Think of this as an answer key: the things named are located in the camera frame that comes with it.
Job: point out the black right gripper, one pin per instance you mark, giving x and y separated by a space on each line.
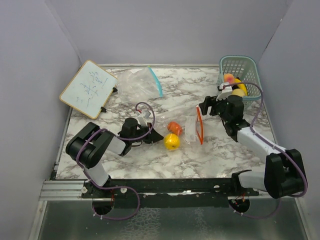
209 101

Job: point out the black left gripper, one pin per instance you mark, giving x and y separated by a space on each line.
153 136

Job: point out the fake orange tomato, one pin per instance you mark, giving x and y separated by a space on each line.
175 128

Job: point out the fake pink peach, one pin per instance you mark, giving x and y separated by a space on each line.
229 78

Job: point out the fake tan pear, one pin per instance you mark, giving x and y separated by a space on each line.
238 92

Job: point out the orange zip clear bag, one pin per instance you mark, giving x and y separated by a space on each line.
189 118

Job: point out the fake yellow banana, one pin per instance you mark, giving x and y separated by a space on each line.
240 86

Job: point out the blue zip clear bag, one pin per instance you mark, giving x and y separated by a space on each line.
139 86

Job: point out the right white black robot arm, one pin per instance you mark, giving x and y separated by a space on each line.
283 174

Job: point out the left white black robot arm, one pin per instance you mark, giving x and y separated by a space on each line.
88 146

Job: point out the fake yellow lemon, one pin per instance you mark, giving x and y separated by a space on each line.
171 141

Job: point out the teal plastic basket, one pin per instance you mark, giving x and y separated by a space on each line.
245 68

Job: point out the yellow framed whiteboard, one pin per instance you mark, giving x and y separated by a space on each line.
89 89

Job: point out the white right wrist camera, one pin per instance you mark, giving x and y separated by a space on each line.
225 90

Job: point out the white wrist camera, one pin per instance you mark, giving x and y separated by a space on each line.
143 118
225 90

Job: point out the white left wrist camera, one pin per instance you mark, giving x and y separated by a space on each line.
143 118

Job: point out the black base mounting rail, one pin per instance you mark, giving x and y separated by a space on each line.
166 201

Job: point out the aluminium extrusion rail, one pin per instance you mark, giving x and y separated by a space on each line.
69 190

